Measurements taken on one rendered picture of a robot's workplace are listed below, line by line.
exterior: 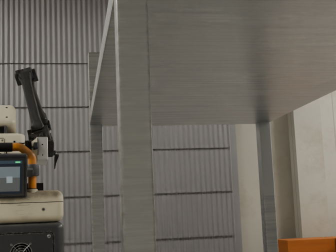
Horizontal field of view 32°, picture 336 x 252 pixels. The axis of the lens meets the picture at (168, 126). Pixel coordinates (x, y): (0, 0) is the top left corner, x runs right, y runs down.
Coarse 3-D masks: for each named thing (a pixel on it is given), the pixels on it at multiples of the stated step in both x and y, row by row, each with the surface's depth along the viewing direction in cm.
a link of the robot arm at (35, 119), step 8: (16, 72) 296; (24, 72) 296; (24, 80) 295; (24, 88) 294; (32, 88) 296; (32, 96) 294; (32, 104) 292; (32, 112) 291; (32, 120) 290; (40, 120) 291; (32, 128) 289; (40, 128) 291; (48, 136) 287
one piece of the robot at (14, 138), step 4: (0, 136) 264; (4, 136) 264; (8, 136) 264; (12, 136) 265; (16, 136) 265; (20, 136) 266; (24, 136) 268; (0, 140) 263; (4, 140) 264; (8, 140) 264; (12, 140) 264; (16, 140) 265; (20, 140) 265; (24, 140) 268; (24, 144) 267; (28, 144) 274; (0, 152) 261; (4, 152) 262; (8, 152) 262; (12, 152) 263; (16, 152) 263; (20, 152) 264
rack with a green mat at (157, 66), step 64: (128, 0) 56; (192, 0) 61; (256, 0) 62; (320, 0) 62; (128, 64) 55; (192, 64) 87; (256, 64) 89; (320, 64) 90; (128, 128) 54; (256, 128) 150; (128, 192) 53
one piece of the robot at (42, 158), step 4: (40, 140) 275; (44, 140) 275; (40, 144) 274; (44, 144) 275; (40, 148) 274; (44, 148) 274; (40, 152) 273; (44, 152) 273; (40, 156) 272; (44, 156) 273; (36, 160) 274; (40, 160) 273; (44, 160) 273; (40, 164) 280; (44, 164) 281
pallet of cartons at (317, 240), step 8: (280, 240) 579; (288, 240) 561; (296, 240) 562; (304, 240) 564; (312, 240) 565; (320, 240) 566; (328, 240) 567; (280, 248) 579; (288, 248) 560; (296, 248) 561; (304, 248) 562; (312, 248) 564; (320, 248) 565; (328, 248) 566
